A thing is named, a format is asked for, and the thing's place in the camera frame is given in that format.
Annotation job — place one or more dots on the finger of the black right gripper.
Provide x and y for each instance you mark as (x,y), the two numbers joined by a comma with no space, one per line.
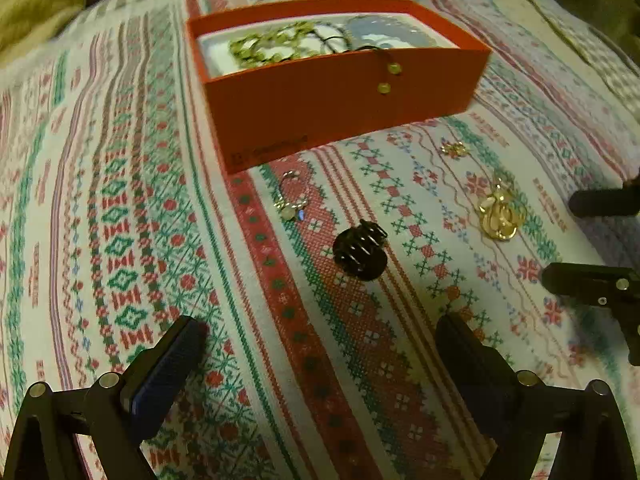
(609,202)
(611,287)

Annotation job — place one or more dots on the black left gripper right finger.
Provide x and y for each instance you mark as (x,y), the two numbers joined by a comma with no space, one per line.
(518,410)

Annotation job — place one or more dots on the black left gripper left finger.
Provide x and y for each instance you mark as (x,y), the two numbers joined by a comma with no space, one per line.
(118,412)

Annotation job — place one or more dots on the black claw hair clip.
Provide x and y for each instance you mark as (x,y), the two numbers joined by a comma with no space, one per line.
(360,251)

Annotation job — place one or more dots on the ring earring with pearl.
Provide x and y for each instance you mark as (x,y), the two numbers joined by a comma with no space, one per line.
(293,198)

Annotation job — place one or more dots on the red jewelry box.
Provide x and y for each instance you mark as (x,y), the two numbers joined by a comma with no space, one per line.
(264,113)

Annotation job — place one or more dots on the small gold flower earring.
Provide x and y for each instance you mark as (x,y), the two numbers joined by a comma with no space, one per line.
(454,149)

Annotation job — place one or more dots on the patterned embroidered cloth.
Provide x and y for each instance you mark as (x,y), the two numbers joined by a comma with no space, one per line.
(116,219)

